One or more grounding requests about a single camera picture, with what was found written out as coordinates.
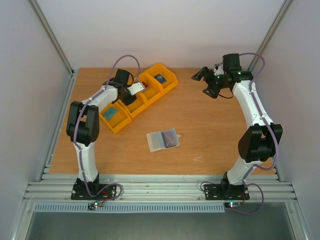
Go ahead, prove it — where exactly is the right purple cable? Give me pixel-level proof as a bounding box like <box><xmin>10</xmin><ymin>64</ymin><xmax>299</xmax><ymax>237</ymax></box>
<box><xmin>219</xmin><ymin>52</ymin><xmax>280</xmax><ymax>216</ymax></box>

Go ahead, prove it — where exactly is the left aluminium corner post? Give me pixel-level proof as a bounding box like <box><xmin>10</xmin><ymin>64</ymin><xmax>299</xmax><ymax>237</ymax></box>
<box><xmin>28</xmin><ymin>0</ymin><xmax>75</xmax><ymax>77</ymax></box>

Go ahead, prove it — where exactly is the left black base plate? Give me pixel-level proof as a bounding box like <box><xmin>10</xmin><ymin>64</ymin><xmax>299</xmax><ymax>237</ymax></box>
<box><xmin>70</xmin><ymin>183</ymin><xmax>118</xmax><ymax>201</ymax></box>

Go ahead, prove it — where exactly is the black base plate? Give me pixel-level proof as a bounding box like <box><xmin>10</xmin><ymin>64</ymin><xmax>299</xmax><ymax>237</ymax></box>
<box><xmin>70</xmin><ymin>183</ymin><xmax>118</xmax><ymax>201</ymax></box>
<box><xmin>203</xmin><ymin>184</ymin><xmax>250</xmax><ymax>201</ymax></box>

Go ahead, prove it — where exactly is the left small circuit board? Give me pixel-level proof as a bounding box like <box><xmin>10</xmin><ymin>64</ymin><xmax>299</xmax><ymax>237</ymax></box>
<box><xmin>87</xmin><ymin>202</ymin><xmax>104</xmax><ymax>211</ymax></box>

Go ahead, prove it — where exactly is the grey slotted cable duct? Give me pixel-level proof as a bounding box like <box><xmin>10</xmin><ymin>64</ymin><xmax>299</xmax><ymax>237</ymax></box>
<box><xmin>34</xmin><ymin>202</ymin><xmax>225</xmax><ymax>214</ymax></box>

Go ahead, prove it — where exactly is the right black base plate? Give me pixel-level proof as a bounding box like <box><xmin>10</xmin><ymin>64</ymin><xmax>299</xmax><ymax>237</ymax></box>
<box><xmin>203</xmin><ymin>184</ymin><xmax>250</xmax><ymax>201</ymax></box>

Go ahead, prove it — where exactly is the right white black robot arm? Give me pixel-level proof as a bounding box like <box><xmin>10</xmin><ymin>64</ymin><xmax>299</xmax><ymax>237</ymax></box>
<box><xmin>191</xmin><ymin>53</ymin><xmax>283</xmax><ymax>201</ymax></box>

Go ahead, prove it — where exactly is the right small circuit board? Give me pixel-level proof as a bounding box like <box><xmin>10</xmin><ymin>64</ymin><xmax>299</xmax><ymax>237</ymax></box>
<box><xmin>224</xmin><ymin>201</ymin><xmax>242</xmax><ymax>209</ymax></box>

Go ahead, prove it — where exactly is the red card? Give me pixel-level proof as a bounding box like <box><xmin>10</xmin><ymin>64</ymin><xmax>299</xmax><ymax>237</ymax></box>
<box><xmin>161</xmin><ymin>130</ymin><xmax>177</xmax><ymax>148</ymax></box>
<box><xmin>141</xmin><ymin>81</ymin><xmax>149</xmax><ymax>90</ymax></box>

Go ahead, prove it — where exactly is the right aluminium corner post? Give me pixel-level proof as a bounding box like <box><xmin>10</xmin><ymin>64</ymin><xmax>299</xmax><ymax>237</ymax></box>
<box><xmin>248</xmin><ymin>0</ymin><xmax>294</xmax><ymax>73</ymax></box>

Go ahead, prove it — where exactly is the small circuit board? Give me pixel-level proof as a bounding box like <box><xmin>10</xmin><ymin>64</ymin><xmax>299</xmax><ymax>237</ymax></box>
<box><xmin>224</xmin><ymin>201</ymin><xmax>242</xmax><ymax>209</ymax></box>
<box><xmin>87</xmin><ymin>202</ymin><xmax>104</xmax><ymax>211</ymax></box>

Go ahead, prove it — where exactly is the aluminium front rail frame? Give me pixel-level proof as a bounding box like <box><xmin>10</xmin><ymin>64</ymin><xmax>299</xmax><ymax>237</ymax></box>
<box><xmin>23</xmin><ymin>173</ymin><xmax>297</xmax><ymax>203</ymax></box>

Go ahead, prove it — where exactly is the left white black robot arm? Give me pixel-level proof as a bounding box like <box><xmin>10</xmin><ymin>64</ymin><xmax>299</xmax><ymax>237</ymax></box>
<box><xmin>66</xmin><ymin>69</ymin><xmax>143</xmax><ymax>199</ymax></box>

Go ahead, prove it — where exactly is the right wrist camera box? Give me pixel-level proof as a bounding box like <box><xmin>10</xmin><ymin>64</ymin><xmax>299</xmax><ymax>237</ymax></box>
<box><xmin>213</xmin><ymin>63</ymin><xmax>225</xmax><ymax>76</ymax></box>

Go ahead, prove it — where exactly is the aluminium corner post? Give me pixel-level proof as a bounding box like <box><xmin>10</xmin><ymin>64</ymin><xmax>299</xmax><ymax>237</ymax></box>
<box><xmin>248</xmin><ymin>0</ymin><xmax>294</xmax><ymax>73</ymax></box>
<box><xmin>28</xmin><ymin>0</ymin><xmax>75</xmax><ymax>77</ymax></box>

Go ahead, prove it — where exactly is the green card in bin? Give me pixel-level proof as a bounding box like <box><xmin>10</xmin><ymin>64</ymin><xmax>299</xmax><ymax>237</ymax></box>
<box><xmin>102</xmin><ymin>106</ymin><xmax>118</xmax><ymax>121</ymax></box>

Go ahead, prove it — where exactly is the blue card in bin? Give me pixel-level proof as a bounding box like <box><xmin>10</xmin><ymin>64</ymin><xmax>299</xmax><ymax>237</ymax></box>
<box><xmin>154</xmin><ymin>74</ymin><xmax>167</xmax><ymax>84</ymax></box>

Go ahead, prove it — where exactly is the red card in bin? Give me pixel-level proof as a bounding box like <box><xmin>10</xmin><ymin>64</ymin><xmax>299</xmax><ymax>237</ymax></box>
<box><xmin>141</xmin><ymin>81</ymin><xmax>149</xmax><ymax>90</ymax></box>

